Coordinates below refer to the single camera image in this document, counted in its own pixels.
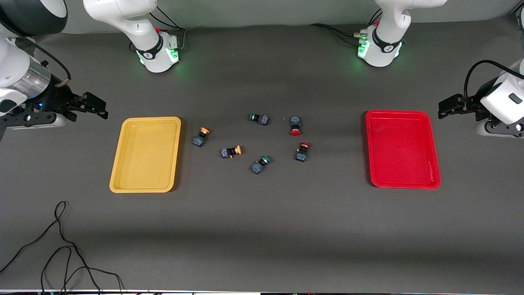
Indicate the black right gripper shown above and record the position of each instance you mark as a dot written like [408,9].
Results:
[57,99]

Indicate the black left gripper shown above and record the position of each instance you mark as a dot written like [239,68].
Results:
[471,102]

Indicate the yellow push button switch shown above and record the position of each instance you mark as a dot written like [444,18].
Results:
[227,153]
[199,141]

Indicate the red push button switch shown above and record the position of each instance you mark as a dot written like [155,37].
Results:
[301,155]
[295,123]

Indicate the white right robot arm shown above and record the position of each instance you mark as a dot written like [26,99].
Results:
[123,12]

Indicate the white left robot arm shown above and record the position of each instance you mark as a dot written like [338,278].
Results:
[389,37]

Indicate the red plastic tray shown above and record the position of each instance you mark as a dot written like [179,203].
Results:
[403,149]

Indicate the yellow plastic tray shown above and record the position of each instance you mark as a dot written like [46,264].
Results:
[145,155]

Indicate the green push button switch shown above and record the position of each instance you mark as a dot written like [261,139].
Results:
[258,166]
[262,119]

